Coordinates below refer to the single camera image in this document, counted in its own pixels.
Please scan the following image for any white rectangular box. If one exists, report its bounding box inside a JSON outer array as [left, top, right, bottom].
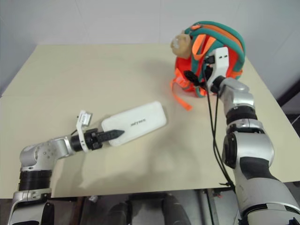
[[101, 100, 168, 147]]

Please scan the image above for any dark metal table frame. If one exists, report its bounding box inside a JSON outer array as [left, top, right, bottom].
[[196, 186, 241, 225]]

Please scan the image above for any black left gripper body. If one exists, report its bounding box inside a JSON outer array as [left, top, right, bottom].
[[84, 128, 103, 151]]

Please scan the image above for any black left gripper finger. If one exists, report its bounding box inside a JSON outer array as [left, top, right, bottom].
[[99, 128, 125, 142]]

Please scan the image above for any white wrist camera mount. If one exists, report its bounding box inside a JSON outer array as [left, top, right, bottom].
[[206, 46, 229, 88], [76, 110, 94, 153]]

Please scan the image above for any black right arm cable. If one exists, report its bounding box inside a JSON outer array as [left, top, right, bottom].
[[184, 70, 236, 192]]

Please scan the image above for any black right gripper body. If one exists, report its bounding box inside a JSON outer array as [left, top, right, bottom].
[[203, 54, 218, 81]]

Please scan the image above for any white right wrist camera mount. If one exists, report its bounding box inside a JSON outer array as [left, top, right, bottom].
[[206, 46, 229, 88]]

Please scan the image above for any dark rounded shape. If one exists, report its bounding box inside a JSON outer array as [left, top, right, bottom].
[[161, 192, 191, 225]]

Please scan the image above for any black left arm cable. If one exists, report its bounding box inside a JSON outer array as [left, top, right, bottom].
[[69, 115, 82, 136]]

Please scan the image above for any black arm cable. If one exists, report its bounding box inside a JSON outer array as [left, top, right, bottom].
[[69, 115, 82, 136], [184, 70, 236, 192]]

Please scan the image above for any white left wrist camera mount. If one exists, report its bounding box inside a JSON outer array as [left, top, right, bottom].
[[76, 110, 94, 153]]

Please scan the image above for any beige plush bear keychain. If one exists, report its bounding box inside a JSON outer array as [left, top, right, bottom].
[[170, 32, 194, 59]]

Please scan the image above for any orange and teal backpack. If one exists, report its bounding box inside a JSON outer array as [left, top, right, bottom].
[[169, 21, 246, 111]]

